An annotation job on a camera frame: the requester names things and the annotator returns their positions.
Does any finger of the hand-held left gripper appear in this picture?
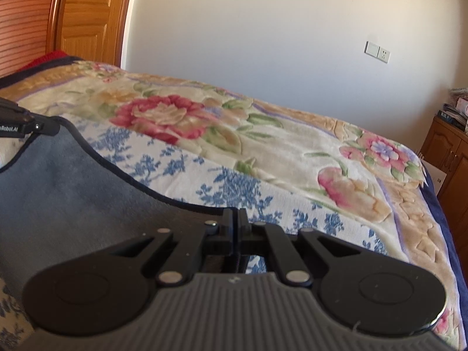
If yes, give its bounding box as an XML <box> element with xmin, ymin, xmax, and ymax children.
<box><xmin>18</xmin><ymin>111</ymin><xmax>61</xmax><ymax>138</ymax></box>

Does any white cardboard box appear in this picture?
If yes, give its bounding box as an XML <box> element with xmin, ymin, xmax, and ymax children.
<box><xmin>424</xmin><ymin>159</ymin><xmax>448</xmax><ymax>195</ymax></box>

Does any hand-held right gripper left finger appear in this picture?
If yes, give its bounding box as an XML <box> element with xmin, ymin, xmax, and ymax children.
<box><xmin>107</xmin><ymin>208</ymin><xmax>238</xmax><ymax>288</ymax></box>

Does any stack of books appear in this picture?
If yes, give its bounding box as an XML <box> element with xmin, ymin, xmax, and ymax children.
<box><xmin>437</xmin><ymin>104</ymin><xmax>468</xmax><ymax>133</ymax></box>

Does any wooden cabinet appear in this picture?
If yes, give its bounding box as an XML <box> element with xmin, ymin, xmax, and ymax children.
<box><xmin>419</xmin><ymin>116</ymin><xmax>468</xmax><ymax>264</ymax></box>

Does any red pillow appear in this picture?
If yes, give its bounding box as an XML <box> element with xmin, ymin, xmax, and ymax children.
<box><xmin>21</xmin><ymin>49</ymin><xmax>71</xmax><ymax>71</ymax></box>

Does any white blue-flowered bed sheet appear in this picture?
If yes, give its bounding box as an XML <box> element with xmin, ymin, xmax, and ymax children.
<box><xmin>0</xmin><ymin>122</ymin><xmax>390</xmax><ymax>351</ymax></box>

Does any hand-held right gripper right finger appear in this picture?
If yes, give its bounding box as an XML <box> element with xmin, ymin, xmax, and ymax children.
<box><xmin>238</xmin><ymin>208</ymin><xmax>367</xmax><ymax>288</ymax></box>

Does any floral plush blanket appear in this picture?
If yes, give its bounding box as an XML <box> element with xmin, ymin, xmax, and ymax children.
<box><xmin>0</xmin><ymin>58</ymin><xmax>462</xmax><ymax>349</ymax></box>

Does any grey-blue towel with dark trim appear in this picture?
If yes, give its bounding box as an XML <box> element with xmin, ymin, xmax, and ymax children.
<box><xmin>0</xmin><ymin>116</ymin><xmax>235</xmax><ymax>295</ymax></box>

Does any wooden panel door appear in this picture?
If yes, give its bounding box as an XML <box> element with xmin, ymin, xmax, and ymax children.
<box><xmin>47</xmin><ymin>0</ymin><xmax>142</xmax><ymax>68</ymax></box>

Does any slatted wooden headboard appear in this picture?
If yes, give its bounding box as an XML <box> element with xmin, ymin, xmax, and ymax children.
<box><xmin>0</xmin><ymin>0</ymin><xmax>62</xmax><ymax>78</ymax></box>

